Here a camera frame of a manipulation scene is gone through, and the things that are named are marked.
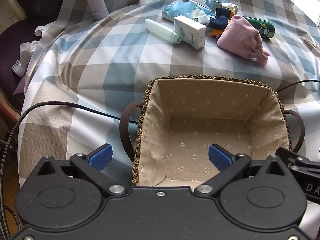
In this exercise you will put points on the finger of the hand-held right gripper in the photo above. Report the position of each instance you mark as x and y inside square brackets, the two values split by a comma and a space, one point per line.
[297, 158]

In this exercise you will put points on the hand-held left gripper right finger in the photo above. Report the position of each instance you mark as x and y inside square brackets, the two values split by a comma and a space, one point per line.
[220, 158]

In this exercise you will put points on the green can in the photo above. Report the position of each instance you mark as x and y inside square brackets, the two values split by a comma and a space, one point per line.
[262, 28]

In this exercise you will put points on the small grey container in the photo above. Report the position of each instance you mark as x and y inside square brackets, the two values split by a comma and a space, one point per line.
[216, 4]

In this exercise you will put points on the purple bottle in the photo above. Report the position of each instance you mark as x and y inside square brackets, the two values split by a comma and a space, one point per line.
[94, 0]

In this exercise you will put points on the white plastic bag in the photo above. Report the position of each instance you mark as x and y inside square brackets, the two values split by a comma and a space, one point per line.
[28, 52]

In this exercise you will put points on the checkered blanket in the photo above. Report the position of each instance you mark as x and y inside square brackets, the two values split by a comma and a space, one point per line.
[100, 62]

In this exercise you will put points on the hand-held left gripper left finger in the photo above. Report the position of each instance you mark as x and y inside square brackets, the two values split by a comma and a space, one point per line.
[101, 156]

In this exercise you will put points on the white tube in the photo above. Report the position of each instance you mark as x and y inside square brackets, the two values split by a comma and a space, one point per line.
[160, 28]

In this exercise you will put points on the white comb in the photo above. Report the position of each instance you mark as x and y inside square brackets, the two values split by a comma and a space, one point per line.
[16, 68]

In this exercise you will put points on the white box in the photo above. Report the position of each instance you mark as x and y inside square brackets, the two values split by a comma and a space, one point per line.
[190, 31]

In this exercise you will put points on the dark chair with ornate frame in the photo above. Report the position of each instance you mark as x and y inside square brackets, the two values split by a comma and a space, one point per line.
[22, 10]

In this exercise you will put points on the woven basket with fabric lining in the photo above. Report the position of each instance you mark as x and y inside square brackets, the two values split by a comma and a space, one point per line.
[207, 130]

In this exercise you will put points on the blue tissue pack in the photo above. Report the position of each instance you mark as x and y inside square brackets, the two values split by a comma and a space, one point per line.
[175, 11]

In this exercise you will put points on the navy blue cloth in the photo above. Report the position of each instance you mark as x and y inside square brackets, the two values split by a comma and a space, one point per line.
[220, 20]

